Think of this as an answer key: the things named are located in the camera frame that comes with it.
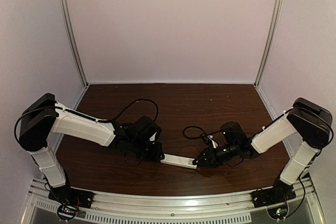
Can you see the right circuit board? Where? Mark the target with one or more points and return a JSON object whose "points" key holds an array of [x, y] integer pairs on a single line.
{"points": [[278, 212]]}

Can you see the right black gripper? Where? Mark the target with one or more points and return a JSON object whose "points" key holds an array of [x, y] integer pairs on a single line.
{"points": [[210, 156]]}

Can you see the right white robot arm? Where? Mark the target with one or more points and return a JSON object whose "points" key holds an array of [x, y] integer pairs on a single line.
{"points": [[310, 121]]}

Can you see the right aluminium frame post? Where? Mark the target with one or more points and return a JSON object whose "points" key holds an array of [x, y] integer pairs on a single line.
{"points": [[276, 11]]}

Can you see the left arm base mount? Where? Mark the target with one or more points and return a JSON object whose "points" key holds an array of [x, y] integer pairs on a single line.
{"points": [[67, 195]]}

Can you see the front aluminium rail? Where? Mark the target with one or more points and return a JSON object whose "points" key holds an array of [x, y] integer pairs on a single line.
{"points": [[120, 208]]}

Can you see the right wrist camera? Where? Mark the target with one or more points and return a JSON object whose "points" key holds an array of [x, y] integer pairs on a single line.
{"points": [[209, 141]]}

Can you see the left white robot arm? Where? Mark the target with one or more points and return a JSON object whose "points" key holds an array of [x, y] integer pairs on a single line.
{"points": [[46, 115]]}

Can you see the white remote control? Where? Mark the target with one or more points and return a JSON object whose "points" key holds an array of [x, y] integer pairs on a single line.
{"points": [[178, 161]]}

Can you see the aluminium frame post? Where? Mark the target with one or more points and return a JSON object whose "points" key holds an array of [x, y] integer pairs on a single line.
{"points": [[276, 11], [72, 42]]}

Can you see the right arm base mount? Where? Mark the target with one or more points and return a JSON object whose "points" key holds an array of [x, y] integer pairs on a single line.
{"points": [[279, 192]]}

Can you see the circuit board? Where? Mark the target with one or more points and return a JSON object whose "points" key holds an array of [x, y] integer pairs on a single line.
{"points": [[67, 212], [278, 212]]}

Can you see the left circuit board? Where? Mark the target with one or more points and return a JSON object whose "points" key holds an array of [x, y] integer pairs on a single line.
{"points": [[67, 212]]}

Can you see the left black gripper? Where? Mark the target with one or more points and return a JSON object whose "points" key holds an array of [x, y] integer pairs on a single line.
{"points": [[156, 153]]}

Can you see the left aluminium frame post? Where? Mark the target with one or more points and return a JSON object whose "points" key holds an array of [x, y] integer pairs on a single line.
{"points": [[72, 42]]}

